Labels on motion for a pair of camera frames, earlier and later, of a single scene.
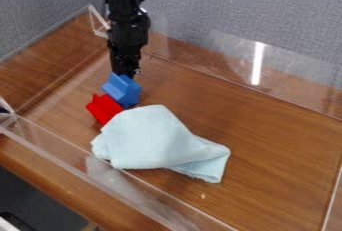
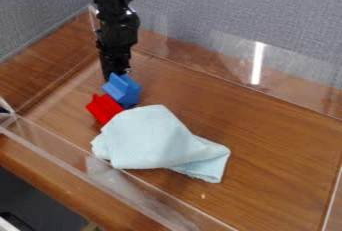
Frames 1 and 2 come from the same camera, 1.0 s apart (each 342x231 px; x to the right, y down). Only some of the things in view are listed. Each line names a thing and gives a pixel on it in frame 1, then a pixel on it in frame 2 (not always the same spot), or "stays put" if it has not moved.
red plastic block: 103,107 stays put
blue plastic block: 123,89 stays put
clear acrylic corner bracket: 100,25 stays put
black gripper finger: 116,59 -> 106,58
